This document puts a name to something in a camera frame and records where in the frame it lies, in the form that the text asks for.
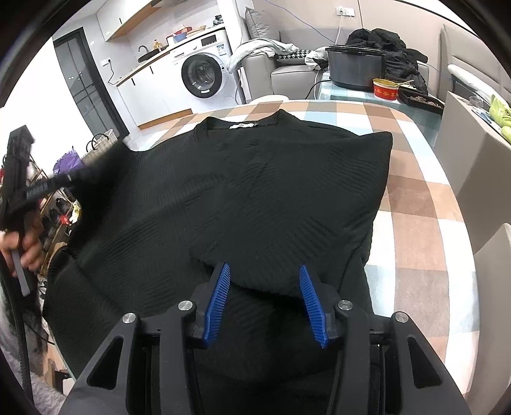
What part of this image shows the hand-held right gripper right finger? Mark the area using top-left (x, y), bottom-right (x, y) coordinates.
top-left (299, 264), bottom-right (472, 415)

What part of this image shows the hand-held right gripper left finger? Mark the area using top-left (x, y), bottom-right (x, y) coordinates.
top-left (60, 262), bottom-right (232, 415)

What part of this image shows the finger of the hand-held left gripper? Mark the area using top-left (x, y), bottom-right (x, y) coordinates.
top-left (24, 160), bottom-right (104, 208)

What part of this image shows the black knit sweater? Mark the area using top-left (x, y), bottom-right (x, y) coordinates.
top-left (42, 109), bottom-right (394, 415)

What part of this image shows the person's left hand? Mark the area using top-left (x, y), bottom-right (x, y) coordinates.
top-left (0, 211), bottom-right (44, 280)

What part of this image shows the purple bag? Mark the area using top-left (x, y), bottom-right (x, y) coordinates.
top-left (53, 149), bottom-right (86, 176)

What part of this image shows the woven basket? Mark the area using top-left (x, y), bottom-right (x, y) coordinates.
top-left (82, 130), bottom-right (120, 166)

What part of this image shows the black glass door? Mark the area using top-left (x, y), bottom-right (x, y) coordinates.
top-left (53, 32), bottom-right (130, 138)

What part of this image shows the checkered blanket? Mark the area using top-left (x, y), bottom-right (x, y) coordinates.
top-left (128, 98), bottom-right (480, 415)

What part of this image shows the white kitchen counter cabinet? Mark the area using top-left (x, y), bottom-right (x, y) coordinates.
top-left (116, 40), bottom-right (192, 128)

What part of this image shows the grey box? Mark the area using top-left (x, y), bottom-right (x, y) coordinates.
top-left (475, 223), bottom-right (511, 296)
top-left (435, 91), bottom-right (511, 252)

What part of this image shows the white washing machine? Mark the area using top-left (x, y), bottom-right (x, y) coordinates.
top-left (168, 29), bottom-right (240, 114)

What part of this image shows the person's grey fleece clothing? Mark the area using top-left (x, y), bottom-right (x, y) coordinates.
top-left (0, 347), bottom-right (68, 415)

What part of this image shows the glass side table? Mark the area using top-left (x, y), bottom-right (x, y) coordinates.
top-left (317, 80), bottom-right (444, 144)

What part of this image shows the red bowl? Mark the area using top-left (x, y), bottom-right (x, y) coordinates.
top-left (372, 78), bottom-right (401, 102)

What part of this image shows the grey sofa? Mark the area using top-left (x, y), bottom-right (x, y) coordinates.
top-left (240, 52), bottom-right (332, 102)

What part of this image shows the black tray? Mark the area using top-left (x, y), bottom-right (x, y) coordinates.
top-left (398, 88), bottom-right (445, 110)

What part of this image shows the black cooking appliance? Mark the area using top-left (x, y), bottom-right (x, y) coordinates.
top-left (325, 45), bottom-right (387, 90)

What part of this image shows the houndstooth cloth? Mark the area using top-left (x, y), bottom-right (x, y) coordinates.
top-left (275, 50), bottom-right (316, 66)

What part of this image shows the light grey garment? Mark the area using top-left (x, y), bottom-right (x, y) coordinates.
top-left (228, 39), bottom-right (300, 74)

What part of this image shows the green toy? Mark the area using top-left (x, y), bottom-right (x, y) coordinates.
top-left (489, 95), bottom-right (511, 144)

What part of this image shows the black jacket pile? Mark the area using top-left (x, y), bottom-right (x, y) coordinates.
top-left (345, 28), bottom-right (430, 96)

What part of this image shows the grey cushion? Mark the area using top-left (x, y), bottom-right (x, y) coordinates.
top-left (244, 7), bottom-right (282, 44)

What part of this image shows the grey padded chair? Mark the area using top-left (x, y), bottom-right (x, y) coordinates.
top-left (439, 24), bottom-right (511, 80)

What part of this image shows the white wall cabinet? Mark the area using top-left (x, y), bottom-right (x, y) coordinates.
top-left (96, 0), bottom-right (160, 41)

